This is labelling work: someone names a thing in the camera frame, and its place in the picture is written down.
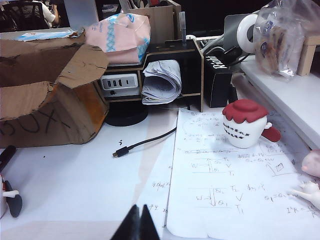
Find white shelf riser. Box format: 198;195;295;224
239;58;320;151

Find seated person in white shirt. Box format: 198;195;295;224
37;0;62;27

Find white USB hub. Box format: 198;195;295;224
100;73;140;97

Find pink figurine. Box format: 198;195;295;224
301;149;320;179

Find white doll with red hands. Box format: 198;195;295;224
221;99;282;150

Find black wooden desk organizer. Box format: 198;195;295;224
101;38;205;113

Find white doll with green hand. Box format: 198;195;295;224
0;173;24;219

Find white tape ring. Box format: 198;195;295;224
236;13;261;53

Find black USB-C cable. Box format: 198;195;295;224
111;126;177;159

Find translucent capped pen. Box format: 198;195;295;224
178;11;187;48

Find pink tissue pack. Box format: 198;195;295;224
84;12;152;65

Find black office chair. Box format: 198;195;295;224
0;2;51;32

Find brown cardboard box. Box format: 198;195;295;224
0;31;111;149

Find black round base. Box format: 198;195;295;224
104;102;149;127

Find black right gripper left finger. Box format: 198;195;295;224
109;204;141;240

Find black box with white lettering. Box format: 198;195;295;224
203;53;235;109

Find rolled stack of papers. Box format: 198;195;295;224
141;59;183;105

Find clear plastic snack bag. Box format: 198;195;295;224
252;0;320;81

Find wooden pen holder box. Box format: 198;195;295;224
126;0;176;41

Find blue white tissue packet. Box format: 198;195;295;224
13;27;86;42

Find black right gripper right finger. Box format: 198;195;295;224
140;204;161;240

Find handwritten paper sheets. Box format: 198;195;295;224
163;107;320;239

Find light wooden stand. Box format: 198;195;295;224
297;34;320;77

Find white animal figurine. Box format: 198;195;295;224
289;180;320;208

